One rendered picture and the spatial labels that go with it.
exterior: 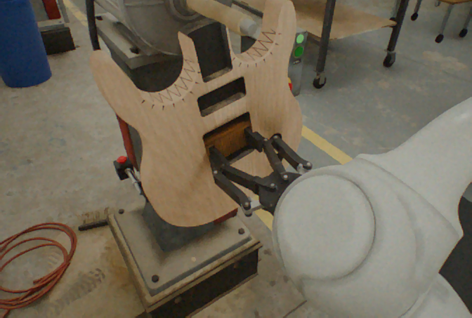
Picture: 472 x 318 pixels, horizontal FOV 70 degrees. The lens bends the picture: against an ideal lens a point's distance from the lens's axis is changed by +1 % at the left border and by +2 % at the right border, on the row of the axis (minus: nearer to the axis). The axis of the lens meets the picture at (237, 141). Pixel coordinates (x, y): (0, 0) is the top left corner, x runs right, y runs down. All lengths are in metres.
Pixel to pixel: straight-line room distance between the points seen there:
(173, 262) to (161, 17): 0.93
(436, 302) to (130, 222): 1.29
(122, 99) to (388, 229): 0.37
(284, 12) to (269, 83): 0.12
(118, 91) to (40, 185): 1.90
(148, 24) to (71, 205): 1.55
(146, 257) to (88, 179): 0.98
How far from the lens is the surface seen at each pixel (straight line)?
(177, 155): 0.57
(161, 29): 0.75
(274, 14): 0.59
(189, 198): 0.65
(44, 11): 4.24
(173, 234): 1.36
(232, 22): 0.58
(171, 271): 1.36
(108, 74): 0.47
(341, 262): 0.23
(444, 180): 0.31
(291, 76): 0.99
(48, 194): 2.27
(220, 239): 1.41
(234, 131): 0.61
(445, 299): 0.42
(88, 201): 2.13
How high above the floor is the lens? 1.43
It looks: 37 degrees down
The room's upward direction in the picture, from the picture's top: straight up
